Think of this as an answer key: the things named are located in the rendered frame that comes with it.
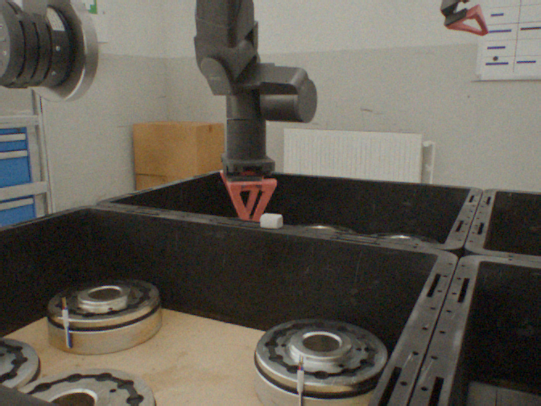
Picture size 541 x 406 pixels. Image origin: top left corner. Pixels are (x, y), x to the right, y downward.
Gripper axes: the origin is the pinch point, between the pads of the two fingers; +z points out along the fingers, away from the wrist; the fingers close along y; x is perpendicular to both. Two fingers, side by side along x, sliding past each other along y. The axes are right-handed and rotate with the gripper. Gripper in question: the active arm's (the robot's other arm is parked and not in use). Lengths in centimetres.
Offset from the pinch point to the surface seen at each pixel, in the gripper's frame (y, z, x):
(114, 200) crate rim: -11.3, -6.0, 17.5
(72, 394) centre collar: -40.6, 0.2, 17.9
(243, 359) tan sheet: -32.7, 3.8, 5.6
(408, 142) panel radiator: 229, 17, -141
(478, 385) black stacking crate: -39.8, 3.9, -12.1
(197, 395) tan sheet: -37.2, 3.7, 9.8
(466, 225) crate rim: -29.4, -6.2, -16.6
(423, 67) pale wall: 236, -30, -152
